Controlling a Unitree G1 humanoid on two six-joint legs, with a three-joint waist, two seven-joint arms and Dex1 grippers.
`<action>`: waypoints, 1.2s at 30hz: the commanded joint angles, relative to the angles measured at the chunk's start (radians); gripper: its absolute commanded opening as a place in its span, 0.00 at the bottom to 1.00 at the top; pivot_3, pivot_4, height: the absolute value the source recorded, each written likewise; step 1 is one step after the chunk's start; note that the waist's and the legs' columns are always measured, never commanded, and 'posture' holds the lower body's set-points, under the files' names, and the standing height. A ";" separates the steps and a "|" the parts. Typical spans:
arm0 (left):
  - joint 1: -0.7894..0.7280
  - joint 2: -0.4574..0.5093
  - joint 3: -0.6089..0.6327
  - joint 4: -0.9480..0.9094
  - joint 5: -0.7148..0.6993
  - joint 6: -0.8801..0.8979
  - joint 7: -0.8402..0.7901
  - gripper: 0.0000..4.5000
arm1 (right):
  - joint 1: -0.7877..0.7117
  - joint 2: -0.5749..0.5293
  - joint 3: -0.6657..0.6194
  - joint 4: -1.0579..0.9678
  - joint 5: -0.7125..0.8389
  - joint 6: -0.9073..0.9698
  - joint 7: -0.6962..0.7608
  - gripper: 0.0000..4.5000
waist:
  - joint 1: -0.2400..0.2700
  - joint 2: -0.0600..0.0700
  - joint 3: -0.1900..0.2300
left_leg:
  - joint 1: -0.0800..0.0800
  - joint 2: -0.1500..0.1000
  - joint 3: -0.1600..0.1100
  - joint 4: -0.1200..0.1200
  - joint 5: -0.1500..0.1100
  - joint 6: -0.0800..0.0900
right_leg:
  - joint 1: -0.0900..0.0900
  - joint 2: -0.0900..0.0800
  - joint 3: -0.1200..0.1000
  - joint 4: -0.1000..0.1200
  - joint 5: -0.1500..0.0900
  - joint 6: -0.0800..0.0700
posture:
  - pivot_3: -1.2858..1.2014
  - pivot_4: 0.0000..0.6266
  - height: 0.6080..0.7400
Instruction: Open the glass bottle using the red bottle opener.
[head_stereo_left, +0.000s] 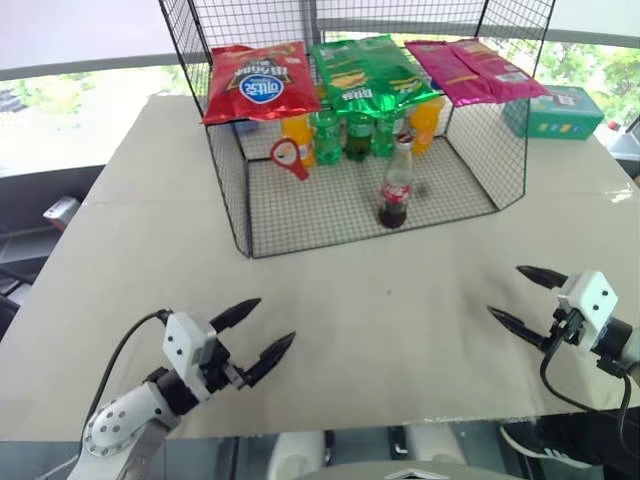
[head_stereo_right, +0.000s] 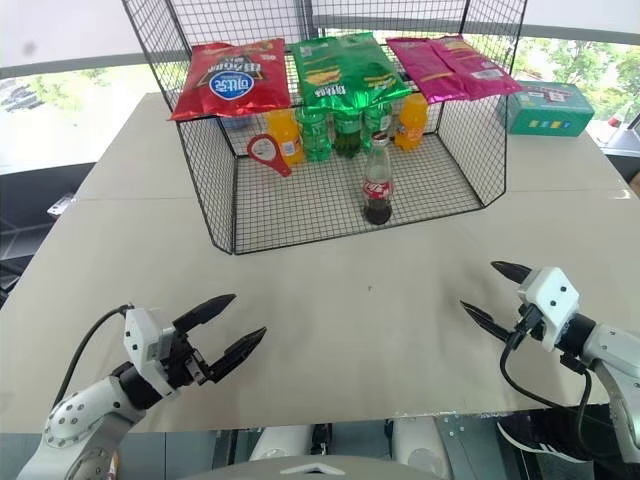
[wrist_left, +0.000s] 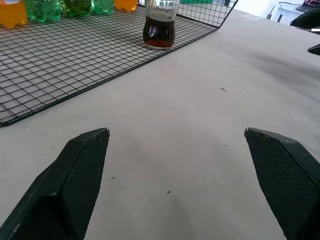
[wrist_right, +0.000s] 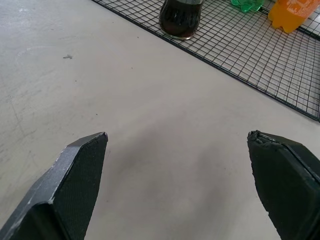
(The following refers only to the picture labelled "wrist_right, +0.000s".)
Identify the orange soda plastic bottle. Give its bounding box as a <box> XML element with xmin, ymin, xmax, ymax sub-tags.
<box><xmin>267</xmin><ymin>0</ymin><xmax>313</xmax><ymax>34</ymax></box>

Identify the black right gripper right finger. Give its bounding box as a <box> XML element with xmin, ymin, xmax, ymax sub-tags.
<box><xmin>247</xmin><ymin>130</ymin><xmax>320</xmax><ymax>240</ymax></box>

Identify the green plastic bottle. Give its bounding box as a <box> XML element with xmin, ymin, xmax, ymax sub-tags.
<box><xmin>230</xmin><ymin>0</ymin><xmax>266</xmax><ymax>14</ymax></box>

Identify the black wire grid rack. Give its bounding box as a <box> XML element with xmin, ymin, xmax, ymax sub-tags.
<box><xmin>91</xmin><ymin>0</ymin><xmax>320</xmax><ymax>123</ymax></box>

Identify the dark cola glass bottle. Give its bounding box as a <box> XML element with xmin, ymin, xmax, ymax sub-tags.
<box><xmin>159</xmin><ymin>0</ymin><xmax>203</xmax><ymax>41</ymax></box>

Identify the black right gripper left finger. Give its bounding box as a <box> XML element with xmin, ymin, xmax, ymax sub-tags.
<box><xmin>0</xmin><ymin>131</ymin><xmax>109</xmax><ymax>240</ymax></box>

